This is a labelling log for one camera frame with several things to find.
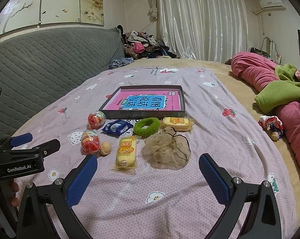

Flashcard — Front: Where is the green fluffy hair scrunchie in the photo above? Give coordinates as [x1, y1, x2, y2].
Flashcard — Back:
[133, 118, 161, 138]

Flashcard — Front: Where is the red white scrunchie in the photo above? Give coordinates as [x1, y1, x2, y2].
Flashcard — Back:
[258, 115, 283, 140]

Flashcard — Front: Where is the white air conditioner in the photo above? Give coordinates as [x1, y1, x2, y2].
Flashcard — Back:
[259, 0, 286, 11]

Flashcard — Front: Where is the pink printed blanket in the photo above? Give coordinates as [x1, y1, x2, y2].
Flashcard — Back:
[9, 66, 297, 239]

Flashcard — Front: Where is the walnut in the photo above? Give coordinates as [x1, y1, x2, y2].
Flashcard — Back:
[100, 141, 112, 156]

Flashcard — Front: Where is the person's left hand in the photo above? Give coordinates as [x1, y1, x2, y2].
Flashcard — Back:
[10, 181, 20, 208]

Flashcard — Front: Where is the pink quilt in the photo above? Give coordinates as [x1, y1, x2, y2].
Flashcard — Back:
[231, 52, 300, 177]

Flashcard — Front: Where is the pink tray box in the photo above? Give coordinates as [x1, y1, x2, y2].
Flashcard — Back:
[98, 85, 186, 120]

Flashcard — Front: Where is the blue patterned cloth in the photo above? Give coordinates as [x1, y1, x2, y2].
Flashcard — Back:
[108, 57, 135, 70]

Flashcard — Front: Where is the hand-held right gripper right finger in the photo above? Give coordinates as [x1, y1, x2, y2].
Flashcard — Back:
[198, 154, 282, 239]

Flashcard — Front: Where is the floral wall poster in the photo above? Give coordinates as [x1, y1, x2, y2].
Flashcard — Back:
[0, 0, 106, 40]

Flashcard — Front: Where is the green fleece blanket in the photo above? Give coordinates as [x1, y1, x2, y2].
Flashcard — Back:
[255, 63, 300, 115]

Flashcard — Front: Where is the blue cookie packet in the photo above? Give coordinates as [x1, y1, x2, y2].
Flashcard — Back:
[101, 119, 133, 137]

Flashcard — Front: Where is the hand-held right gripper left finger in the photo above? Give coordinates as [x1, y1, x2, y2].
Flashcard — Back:
[17, 155, 98, 239]

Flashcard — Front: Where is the pile of clothes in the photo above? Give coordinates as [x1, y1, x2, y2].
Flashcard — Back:
[116, 25, 178, 60]

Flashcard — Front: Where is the red toy egg candy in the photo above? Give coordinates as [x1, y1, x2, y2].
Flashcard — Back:
[81, 129, 101, 155]
[88, 111, 107, 130]

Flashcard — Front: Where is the white satin curtain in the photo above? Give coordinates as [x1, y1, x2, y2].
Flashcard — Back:
[156, 0, 249, 61]

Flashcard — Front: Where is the dark green bag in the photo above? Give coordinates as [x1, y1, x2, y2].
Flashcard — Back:
[250, 47, 271, 58]

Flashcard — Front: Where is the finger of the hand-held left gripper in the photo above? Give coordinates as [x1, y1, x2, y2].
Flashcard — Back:
[6, 139, 61, 162]
[0, 133, 33, 153]

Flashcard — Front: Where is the grey quilted headboard cover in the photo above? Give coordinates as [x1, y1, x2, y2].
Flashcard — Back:
[0, 27, 125, 142]

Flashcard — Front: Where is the pink book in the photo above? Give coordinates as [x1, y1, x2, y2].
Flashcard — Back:
[106, 88, 184, 111]

